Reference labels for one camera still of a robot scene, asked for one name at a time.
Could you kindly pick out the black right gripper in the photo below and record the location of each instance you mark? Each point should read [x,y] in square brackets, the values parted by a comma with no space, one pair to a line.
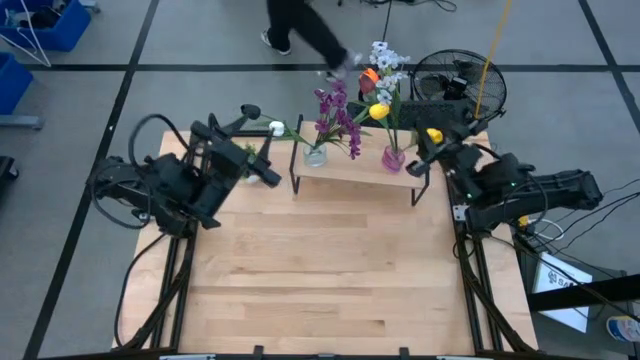
[417,169]

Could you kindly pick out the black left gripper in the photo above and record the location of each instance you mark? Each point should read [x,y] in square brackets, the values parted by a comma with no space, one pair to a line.
[265,176]

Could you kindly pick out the dark red tulip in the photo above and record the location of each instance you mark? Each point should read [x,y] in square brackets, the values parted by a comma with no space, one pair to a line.
[251,111]

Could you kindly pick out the clear ribbed glass vase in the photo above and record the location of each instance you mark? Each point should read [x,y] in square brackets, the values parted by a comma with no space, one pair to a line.
[315,157]

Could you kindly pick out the orange red tulip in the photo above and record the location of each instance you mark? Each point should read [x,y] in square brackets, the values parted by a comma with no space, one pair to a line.
[369,80]

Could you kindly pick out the purple orchid flower spray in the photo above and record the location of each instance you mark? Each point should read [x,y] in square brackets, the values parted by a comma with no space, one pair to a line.
[340,117]

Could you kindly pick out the white blossom flower spray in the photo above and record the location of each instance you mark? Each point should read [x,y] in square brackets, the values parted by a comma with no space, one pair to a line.
[382,60]

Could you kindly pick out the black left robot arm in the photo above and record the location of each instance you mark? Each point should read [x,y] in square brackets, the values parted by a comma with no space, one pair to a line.
[165,180]

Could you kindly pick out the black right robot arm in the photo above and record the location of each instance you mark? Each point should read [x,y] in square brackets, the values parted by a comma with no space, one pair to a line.
[560,190]

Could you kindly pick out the wooden shelf with black legs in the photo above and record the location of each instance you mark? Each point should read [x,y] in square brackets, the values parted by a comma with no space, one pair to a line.
[350,170]

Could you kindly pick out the green plant in white pot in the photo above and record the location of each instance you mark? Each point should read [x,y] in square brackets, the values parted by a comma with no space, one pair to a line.
[250,150]

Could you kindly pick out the black perforated box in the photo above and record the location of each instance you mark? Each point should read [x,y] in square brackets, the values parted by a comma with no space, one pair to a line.
[425,111]

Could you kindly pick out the purple ribbed glass vase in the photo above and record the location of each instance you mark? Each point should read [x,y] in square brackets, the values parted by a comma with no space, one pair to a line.
[393,161]

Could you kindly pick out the black floor fan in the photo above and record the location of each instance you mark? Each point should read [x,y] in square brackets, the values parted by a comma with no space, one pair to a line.
[455,87]

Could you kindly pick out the yellow plug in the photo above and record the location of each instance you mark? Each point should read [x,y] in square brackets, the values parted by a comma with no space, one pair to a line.
[523,223]

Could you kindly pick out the person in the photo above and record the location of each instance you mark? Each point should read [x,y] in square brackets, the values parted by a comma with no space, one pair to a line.
[300,20]

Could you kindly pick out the white printed box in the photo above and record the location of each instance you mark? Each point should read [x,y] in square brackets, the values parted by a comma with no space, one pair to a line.
[555,275]

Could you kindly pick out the blue plastic bin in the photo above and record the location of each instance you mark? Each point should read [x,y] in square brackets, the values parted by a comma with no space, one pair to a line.
[15,85]
[70,30]

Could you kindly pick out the black metal beam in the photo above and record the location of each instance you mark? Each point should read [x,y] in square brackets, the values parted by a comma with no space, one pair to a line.
[600,292]

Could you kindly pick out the black stand foot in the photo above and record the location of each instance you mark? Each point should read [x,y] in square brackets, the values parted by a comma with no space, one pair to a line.
[7,167]

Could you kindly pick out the white blue canister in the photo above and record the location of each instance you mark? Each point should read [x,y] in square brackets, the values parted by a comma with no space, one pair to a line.
[625,330]

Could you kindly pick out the black metal rig frame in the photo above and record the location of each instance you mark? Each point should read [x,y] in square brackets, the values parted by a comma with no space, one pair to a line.
[250,133]

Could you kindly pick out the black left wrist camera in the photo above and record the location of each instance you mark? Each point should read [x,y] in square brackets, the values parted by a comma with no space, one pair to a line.
[229,157]

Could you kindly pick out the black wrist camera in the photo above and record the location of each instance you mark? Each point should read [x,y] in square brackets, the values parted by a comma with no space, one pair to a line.
[467,160]
[229,157]

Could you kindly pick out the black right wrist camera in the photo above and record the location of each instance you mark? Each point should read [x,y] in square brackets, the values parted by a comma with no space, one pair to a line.
[467,160]

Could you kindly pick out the grey base plate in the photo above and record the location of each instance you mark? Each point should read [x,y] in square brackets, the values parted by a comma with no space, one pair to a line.
[20,122]

